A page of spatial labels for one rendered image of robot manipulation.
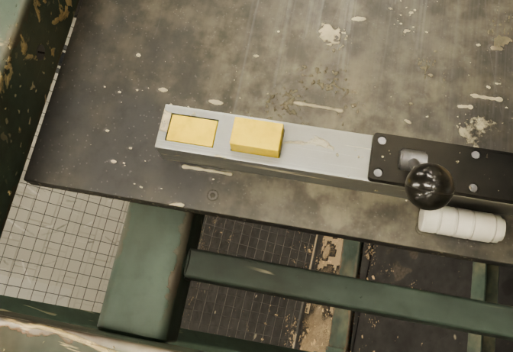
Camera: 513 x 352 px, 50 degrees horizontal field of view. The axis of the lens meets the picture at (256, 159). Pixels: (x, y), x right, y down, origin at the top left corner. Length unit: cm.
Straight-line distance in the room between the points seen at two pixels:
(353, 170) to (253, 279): 17
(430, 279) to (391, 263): 25
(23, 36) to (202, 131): 21
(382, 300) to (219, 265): 18
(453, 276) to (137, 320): 192
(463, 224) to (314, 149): 16
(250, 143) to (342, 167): 10
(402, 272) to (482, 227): 205
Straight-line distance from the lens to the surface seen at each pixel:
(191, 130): 57
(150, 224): 63
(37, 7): 65
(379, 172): 55
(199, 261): 63
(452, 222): 57
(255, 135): 54
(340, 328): 165
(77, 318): 115
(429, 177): 44
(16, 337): 58
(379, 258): 274
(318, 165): 55
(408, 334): 254
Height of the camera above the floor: 184
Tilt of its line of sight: 27 degrees down
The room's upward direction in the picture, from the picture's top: 70 degrees counter-clockwise
